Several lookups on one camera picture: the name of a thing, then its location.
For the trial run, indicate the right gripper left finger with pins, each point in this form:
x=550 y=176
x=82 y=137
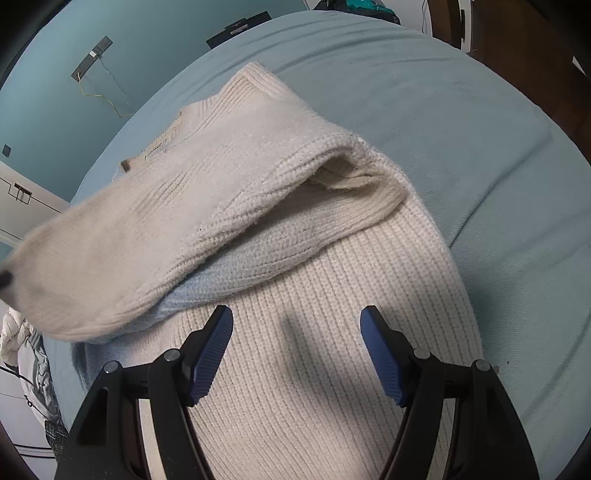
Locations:
x=105 y=440

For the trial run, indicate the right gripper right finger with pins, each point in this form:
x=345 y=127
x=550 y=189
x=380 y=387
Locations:
x=488 y=440

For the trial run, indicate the white blue knit sweater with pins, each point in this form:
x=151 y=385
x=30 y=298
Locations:
x=252 y=200

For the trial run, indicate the striped grey clothing pile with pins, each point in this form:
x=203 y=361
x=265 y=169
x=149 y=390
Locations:
x=39 y=393

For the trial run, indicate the white puffer jacket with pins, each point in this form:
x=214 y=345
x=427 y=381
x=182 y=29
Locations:
x=20 y=341

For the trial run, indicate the white door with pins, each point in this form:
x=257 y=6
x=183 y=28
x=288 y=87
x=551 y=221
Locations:
x=24 y=205

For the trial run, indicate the teal bed sheet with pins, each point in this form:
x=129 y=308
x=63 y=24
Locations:
x=507 y=188

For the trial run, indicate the brown wooden chair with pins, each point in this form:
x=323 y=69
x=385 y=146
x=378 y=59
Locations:
x=541 y=48

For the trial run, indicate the black box behind bed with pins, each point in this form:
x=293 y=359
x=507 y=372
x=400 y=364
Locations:
x=238 y=27

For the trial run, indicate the black teal bag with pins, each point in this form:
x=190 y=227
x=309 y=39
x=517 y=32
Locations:
x=368 y=8

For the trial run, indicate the wall socket strip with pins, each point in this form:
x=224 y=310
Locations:
x=91 y=57

